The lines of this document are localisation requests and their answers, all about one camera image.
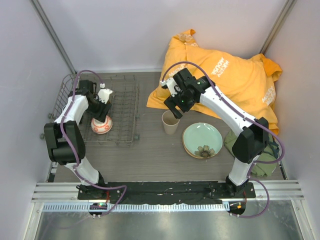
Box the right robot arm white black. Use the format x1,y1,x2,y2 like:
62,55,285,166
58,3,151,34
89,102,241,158
160,68,269,198

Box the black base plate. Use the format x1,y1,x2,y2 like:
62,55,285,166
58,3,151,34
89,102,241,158
76,181,256,205

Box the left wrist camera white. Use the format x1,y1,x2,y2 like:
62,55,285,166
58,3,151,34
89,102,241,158
97,83,113,104

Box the slotted cable duct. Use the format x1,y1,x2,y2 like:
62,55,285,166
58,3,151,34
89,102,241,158
42,201,230,213

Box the beige tall cup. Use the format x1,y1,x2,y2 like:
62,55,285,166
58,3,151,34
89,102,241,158
161,110,180,135

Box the yellow Mickey Mouse shirt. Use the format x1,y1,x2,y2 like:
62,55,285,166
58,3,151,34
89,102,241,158
160,29,283,134

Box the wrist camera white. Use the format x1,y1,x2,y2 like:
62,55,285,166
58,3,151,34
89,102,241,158
160,77,181,97
97,83,113,104

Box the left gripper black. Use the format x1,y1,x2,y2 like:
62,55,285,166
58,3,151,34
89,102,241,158
86,96,111,123

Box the cream bird plate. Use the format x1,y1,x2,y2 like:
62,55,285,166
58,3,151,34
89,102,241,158
181,126,221,160

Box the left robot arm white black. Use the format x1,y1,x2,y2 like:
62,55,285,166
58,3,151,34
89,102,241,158
44,80,114,200

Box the olive green cloth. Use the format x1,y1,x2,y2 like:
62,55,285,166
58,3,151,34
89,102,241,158
223,130,280,177

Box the wire dish rack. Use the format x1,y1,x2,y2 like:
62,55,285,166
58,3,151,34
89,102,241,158
40,72,141,148

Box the white orange patterned bowl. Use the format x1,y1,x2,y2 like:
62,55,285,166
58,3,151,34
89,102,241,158
91,115,113,135

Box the light green flower plate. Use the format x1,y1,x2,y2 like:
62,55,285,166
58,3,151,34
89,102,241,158
182,122,223,159

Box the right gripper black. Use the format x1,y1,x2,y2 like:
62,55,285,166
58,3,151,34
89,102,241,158
163,88,196,119

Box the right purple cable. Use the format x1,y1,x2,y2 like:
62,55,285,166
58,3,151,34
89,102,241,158
161,61,287,219

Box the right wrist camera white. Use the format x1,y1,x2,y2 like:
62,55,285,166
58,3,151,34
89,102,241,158
160,77,181,97

